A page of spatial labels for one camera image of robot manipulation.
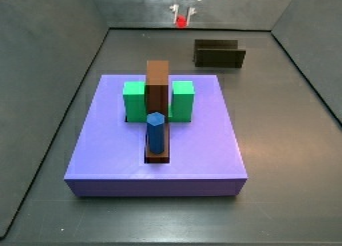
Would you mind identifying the blue hexagonal peg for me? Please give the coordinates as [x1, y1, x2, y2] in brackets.
[147, 112, 164, 154]

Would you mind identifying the purple board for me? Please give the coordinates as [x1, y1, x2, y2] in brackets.
[62, 73, 250, 198]

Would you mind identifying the black angled holder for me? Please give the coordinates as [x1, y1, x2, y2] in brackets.
[193, 39, 245, 68]

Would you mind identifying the red peg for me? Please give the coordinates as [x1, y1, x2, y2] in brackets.
[176, 15, 187, 28]

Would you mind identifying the brown L-shaped block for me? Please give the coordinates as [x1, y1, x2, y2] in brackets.
[145, 61, 169, 164]

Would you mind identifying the green U-shaped block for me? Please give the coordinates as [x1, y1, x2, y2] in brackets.
[123, 81, 195, 122]

